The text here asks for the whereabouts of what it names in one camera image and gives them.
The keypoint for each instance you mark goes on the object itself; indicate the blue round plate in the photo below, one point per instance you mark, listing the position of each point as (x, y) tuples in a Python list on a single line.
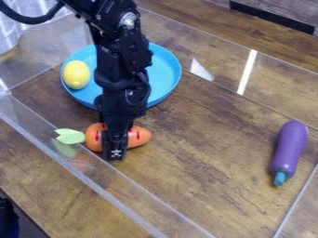
[(165, 74)]

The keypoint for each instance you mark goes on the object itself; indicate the clear acrylic enclosure wall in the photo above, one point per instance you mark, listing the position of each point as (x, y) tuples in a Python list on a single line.
[(200, 181)]

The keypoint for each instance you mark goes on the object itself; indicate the orange toy carrot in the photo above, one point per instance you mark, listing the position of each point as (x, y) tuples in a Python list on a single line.
[(70, 136)]

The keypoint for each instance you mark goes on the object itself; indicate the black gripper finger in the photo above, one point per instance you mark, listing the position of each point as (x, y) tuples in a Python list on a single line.
[(114, 142)]

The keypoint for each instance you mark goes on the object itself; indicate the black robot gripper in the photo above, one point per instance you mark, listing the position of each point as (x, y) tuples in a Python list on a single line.
[(122, 76)]

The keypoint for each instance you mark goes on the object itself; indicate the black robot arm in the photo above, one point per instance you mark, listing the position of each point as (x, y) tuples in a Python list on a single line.
[(113, 19)]

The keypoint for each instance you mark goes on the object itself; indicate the black bar on table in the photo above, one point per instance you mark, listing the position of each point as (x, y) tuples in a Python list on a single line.
[(267, 15)]

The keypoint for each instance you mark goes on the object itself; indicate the purple toy eggplant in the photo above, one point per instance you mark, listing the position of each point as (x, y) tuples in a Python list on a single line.
[(293, 138)]

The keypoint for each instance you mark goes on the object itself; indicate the yellow toy lemon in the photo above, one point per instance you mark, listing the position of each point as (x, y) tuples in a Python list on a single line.
[(77, 74)]

